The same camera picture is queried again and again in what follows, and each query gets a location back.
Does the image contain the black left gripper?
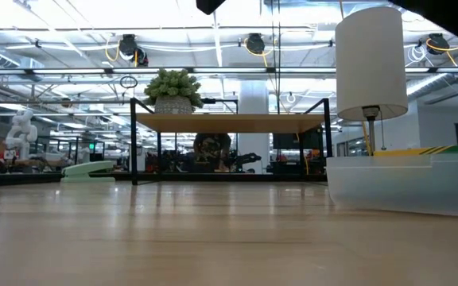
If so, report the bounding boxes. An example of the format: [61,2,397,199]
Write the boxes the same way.
[196,0,227,16]

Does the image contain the green yellow crayon box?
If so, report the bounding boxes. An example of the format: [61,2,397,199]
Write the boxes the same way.
[373,142,458,157]

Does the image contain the small green potted plant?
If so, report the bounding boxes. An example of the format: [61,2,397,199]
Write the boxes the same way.
[143,68,205,115]

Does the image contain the white building column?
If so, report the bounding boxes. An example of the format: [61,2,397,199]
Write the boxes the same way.
[239,79,270,174]

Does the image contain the wooden shelf riser black legs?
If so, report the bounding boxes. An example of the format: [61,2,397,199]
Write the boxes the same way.
[129,98,332,187]

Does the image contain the person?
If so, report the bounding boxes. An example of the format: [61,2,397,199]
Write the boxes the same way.
[192,133,232,173]

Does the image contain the long ceiling light strip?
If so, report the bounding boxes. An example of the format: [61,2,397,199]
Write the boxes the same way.
[0,66,458,76]

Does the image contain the black background monitor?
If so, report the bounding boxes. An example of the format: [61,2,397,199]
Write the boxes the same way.
[272,130,321,152]

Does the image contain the black background robot arms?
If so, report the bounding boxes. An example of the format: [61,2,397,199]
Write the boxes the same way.
[161,137,262,174]

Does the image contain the white shade table lamp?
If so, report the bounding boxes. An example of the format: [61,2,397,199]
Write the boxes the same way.
[334,6,409,157]

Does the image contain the green eraser block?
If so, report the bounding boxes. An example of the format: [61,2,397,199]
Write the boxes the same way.
[60,160,117,184]

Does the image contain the clear pencil case purple lid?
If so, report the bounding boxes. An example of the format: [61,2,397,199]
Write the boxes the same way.
[325,153,458,219]

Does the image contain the black hanging cable loop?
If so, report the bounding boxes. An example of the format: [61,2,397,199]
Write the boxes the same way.
[118,75,139,91]

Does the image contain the yellow hanging cable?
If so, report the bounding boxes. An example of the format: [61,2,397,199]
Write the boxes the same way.
[362,121,373,156]

